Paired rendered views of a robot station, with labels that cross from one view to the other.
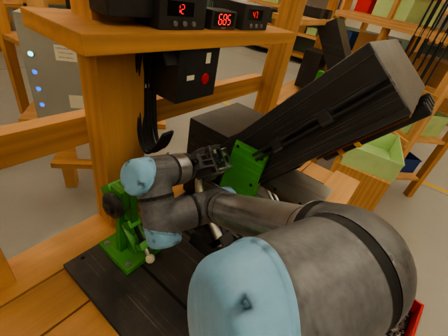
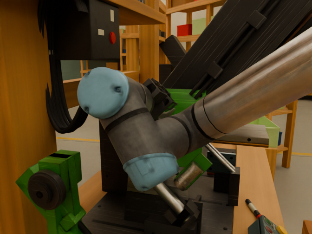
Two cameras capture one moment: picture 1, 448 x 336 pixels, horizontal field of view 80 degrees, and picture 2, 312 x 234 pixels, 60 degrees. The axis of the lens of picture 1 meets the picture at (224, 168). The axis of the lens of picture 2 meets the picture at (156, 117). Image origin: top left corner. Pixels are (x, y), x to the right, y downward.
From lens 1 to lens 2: 35 cm
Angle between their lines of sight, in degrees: 25
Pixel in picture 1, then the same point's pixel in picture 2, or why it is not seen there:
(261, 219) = (302, 46)
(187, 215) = (177, 132)
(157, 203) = (139, 117)
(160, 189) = (137, 100)
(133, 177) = (102, 86)
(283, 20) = not seen: hidden behind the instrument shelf
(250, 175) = not seen: hidden behind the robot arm
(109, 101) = (14, 62)
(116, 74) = (19, 29)
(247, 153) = (181, 97)
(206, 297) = not seen: outside the picture
